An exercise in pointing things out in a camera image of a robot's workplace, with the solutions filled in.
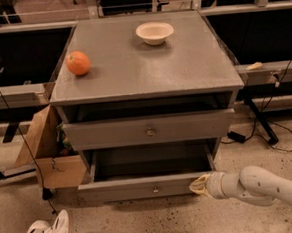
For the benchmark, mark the brown cardboard box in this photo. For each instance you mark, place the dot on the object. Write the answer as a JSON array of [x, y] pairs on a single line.
[[41, 150]]

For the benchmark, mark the grey drawer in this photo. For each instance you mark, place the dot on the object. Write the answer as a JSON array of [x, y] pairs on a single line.
[[149, 129], [146, 171]]

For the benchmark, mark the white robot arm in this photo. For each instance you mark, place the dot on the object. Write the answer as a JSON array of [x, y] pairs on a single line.
[[252, 185]]

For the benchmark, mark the grey drawer cabinet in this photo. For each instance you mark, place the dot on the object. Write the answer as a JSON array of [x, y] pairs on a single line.
[[128, 78]]

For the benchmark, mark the white paper bowl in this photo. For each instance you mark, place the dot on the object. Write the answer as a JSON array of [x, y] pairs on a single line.
[[154, 33]]

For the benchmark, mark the grey top drawer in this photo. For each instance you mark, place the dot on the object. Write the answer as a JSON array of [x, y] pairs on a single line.
[[149, 129]]

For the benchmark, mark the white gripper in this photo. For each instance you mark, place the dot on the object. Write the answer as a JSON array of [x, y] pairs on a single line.
[[217, 185]]

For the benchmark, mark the small yellow foam piece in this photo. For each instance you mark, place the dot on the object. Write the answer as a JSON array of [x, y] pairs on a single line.
[[254, 66]]

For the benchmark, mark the orange fruit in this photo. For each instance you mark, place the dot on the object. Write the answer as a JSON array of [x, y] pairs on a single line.
[[78, 63]]

